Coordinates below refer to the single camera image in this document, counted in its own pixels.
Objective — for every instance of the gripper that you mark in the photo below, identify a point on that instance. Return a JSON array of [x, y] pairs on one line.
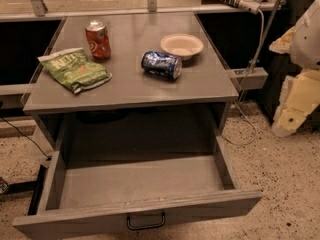
[[307, 39]]

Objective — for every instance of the grey top drawer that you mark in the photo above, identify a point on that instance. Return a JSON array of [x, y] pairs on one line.
[[89, 194]]

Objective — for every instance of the grey drawer cabinet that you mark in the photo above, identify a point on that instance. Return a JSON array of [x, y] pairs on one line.
[[137, 116]]

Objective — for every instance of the white power strip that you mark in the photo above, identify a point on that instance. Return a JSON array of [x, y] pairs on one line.
[[235, 0]]

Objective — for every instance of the white paper bowl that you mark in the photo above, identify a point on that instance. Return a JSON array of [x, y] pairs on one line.
[[184, 46]]

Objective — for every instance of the blue soda can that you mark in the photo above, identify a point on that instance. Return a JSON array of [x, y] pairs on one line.
[[162, 64]]

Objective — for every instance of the orange soda can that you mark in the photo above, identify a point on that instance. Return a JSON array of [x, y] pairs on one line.
[[98, 40]]

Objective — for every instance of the green chip bag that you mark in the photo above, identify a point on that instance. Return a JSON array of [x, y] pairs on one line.
[[72, 69]]

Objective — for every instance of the grey metal bracket box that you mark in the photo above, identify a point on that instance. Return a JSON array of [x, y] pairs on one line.
[[242, 80]]

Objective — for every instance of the black drawer handle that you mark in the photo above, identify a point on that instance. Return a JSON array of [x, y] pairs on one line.
[[145, 222]]

